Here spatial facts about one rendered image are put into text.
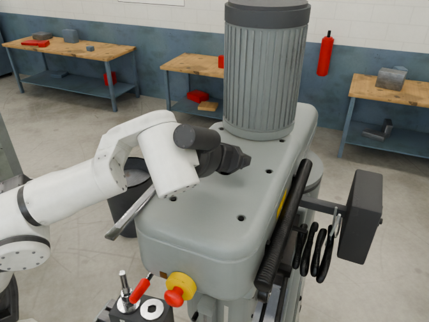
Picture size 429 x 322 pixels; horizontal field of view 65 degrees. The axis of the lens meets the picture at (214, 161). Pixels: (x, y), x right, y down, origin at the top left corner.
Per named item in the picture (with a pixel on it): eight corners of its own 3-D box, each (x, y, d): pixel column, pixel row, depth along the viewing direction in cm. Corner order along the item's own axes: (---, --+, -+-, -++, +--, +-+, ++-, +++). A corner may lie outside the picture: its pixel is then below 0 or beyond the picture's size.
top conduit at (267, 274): (270, 295, 63) (272, 283, 61) (248, 287, 64) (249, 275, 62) (311, 169, 97) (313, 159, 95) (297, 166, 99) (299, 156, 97)
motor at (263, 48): (284, 147, 85) (302, 9, 67) (211, 133, 91) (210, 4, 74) (300, 115, 100) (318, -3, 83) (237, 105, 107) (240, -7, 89)
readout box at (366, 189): (368, 268, 100) (387, 214, 88) (336, 258, 103) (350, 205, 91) (370, 224, 115) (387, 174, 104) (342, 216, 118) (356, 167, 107)
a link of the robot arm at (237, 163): (184, 170, 72) (152, 172, 61) (193, 126, 71) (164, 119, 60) (238, 186, 67) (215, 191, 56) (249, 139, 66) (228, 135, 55)
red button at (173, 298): (180, 313, 63) (179, 300, 61) (162, 305, 64) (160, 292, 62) (189, 299, 66) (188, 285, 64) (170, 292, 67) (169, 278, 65)
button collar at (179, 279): (193, 305, 66) (191, 285, 62) (166, 294, 68) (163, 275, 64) (197, 296, 67) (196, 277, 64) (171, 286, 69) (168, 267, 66)
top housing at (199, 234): (245, 315, 64) (250, 257, 55) (129, 270, 73) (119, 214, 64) (296, 180, 100) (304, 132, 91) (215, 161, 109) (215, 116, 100)
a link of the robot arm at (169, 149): (181, 196, 59) (143, 204, 48) (160, 140, 60) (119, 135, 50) (238, 170, 55) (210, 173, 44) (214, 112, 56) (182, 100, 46)
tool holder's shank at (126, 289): (121, 295, 128) (116, 276, 122) (123, 287, 131) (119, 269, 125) (129, 295, 128) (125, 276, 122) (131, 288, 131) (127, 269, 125)
